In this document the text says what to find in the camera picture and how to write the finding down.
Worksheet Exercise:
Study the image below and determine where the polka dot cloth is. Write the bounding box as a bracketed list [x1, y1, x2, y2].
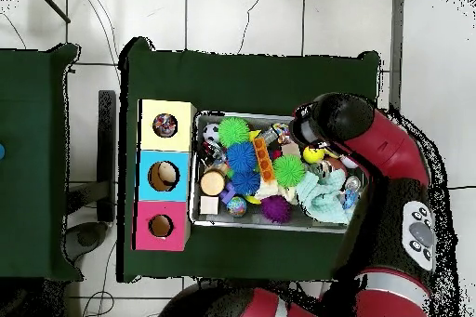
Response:
[272, 122, 292, 145]
[152, 112, 179, 139]

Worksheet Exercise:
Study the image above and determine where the light teal cloth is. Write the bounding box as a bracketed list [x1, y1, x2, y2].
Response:
[295, 169, 354, 226]

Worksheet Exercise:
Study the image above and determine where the shallow metal mesh bin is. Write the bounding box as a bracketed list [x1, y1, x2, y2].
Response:
[189, 110, 369, 234]

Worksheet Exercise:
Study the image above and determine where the wooden box with three holes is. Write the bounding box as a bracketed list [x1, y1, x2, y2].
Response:
[132, 99, 197, 252]

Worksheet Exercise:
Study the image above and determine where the blue spiky rubber ball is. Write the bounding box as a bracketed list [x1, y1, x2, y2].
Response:
[225, 141, 258, 174]

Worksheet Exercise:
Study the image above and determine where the green spiky rubber ball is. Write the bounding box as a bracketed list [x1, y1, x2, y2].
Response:
[271, 153, 307, 189]
[218, 116, 251, 148]

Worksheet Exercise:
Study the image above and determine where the black and white soccer ball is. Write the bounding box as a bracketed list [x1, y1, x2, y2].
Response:
[202, 123, 221, 143]

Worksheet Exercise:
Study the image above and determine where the purple spiky ball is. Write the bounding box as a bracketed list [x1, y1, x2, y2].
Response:
[259, 194, 292, 225]

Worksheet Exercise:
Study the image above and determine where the yellow smiley face ball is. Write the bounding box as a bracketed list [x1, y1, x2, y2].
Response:
[302, 145, 324, 165]

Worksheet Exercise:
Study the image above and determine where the dark green table cloth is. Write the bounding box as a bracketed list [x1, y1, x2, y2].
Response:
[0, 43, 84, 283]
[116, 36, 382, 290]

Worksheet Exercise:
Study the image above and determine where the black tripod leg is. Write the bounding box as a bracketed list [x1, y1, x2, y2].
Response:
[31, 0, 72, 24]

